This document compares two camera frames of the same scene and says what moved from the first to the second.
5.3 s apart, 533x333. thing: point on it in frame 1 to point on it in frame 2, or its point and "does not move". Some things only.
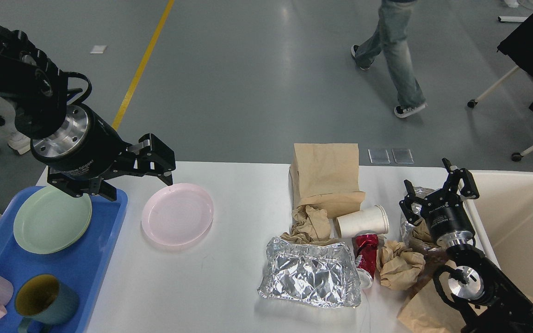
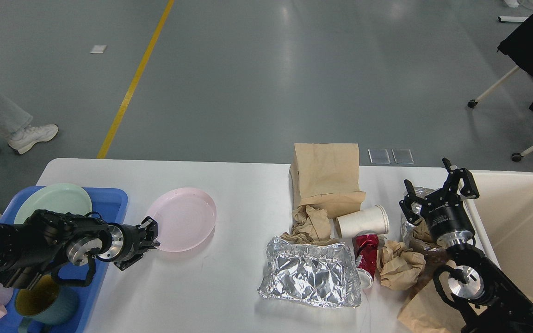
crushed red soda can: [365, 244] does not move
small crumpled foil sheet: [406, 227] does not move
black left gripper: [87, 146] to [127, 241]
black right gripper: [444, 211] does not move
